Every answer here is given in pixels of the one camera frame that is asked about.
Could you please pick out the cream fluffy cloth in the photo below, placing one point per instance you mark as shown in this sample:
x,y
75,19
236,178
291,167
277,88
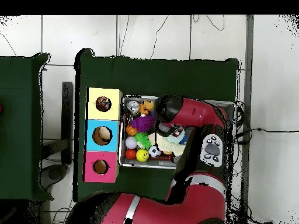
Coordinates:
x,y
163,144

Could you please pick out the mint green cloth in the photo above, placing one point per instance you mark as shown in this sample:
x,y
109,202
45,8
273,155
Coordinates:
x,y
176,138

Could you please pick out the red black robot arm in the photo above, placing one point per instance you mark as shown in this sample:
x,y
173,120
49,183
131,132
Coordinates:
x,y
193,112

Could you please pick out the wooden box with three holes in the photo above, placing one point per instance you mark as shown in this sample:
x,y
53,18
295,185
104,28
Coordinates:
x,y
114,114

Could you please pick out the metal mesh bin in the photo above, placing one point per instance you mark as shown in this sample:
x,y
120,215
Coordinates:
x,y
144,164

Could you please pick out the purple spiky monster toy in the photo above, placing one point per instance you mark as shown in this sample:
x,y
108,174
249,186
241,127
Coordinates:
x,y
142,123

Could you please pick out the small orange basketball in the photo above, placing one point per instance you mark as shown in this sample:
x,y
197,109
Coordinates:
x,y
131,130

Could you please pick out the white baseball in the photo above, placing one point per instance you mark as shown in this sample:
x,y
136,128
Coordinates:
x,y
130,142

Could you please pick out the small soccer ball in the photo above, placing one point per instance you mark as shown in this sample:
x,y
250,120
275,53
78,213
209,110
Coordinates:
x,y
154,151

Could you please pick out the yellow smiley ball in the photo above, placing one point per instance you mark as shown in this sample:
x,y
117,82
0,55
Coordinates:
x,y
142,155

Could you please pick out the orange ball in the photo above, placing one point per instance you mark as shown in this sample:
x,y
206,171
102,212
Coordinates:
x,y
130,154

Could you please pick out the dark green tablecloth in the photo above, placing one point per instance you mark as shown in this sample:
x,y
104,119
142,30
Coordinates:
x,y
18,128
163,79

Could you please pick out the black stand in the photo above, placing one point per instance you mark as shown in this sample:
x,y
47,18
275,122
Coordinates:
x,y
67,149

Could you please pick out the grey rounded stand base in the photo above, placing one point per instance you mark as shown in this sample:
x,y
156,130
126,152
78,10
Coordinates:
x,y
55,173

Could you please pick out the grey floor strip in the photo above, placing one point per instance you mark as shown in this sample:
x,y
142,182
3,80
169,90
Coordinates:
x,y
249,70

